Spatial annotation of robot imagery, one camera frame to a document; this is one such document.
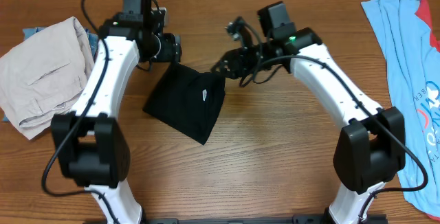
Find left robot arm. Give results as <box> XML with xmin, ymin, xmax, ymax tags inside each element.
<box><xmin>41</xmin><ymin>0</ymin><xmax>182</xmax><ymax>223</ymax></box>

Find blue folded jeans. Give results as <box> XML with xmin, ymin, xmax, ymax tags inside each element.
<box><xmin>2</xmin><ymin>27</ymin><xmax>100</xmax><ymax>123</ymax></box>

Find black shirt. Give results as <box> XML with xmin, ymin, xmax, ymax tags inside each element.
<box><xmin>143</xmin><ymin>64</ymin><xmax>226</xmax><ymax>145</ymax></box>

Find light blue t-shirt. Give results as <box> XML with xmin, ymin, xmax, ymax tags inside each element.
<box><xmin>361</xmin><ymin>0</ymin><xmax>439</xmax><ymax>218</ymax></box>

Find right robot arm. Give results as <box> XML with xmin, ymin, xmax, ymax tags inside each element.
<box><xmin>212</xmin><ymin>2</ymin><xmax>406</xmax><ymax>223</ymax></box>

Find beige folded trousers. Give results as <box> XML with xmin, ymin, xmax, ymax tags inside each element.
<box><xmin>1</xmin><ymin>16</ymin><xmax>94</xmax><ymax>139</ymax></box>

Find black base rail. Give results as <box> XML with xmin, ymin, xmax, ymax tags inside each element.
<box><xmin>84</xmin><ymin>212</ymin><xmax>388</xmax><ymax>224</ymax></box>

